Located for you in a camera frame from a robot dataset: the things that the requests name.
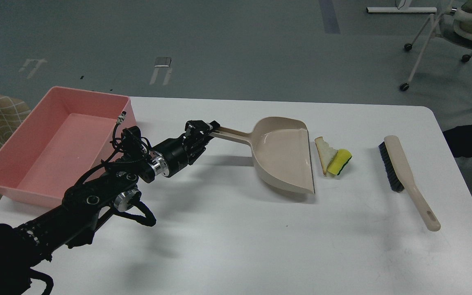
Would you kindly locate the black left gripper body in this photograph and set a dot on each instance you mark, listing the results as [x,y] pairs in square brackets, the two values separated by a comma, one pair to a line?
[177,153]

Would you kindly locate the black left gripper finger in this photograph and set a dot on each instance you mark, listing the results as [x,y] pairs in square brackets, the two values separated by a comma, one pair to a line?
[196,137]
[204,134]

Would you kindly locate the beige plastic dustpan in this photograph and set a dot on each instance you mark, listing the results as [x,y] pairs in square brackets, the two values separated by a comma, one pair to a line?
[280,150]

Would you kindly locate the white bread slice piece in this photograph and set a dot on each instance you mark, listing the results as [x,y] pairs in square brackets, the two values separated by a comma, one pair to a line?
[326,153]

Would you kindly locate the yellow green sponge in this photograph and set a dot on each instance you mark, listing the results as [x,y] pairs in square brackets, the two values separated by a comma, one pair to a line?
[338,162]

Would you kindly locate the beige hand brush black bristles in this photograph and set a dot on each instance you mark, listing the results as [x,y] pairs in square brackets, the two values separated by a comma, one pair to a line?
[400,177]

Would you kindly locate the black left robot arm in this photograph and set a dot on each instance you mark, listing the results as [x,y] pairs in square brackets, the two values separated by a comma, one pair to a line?
[106,190]

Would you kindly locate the pink plastic bin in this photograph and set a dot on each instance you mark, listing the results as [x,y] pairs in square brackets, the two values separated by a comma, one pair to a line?
[66,134]

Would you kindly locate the white desk base bar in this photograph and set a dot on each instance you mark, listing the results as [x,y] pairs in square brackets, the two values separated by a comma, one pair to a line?
[403,10]

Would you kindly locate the rolling office chair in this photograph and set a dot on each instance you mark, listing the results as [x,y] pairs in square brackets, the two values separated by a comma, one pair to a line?
[453,25]

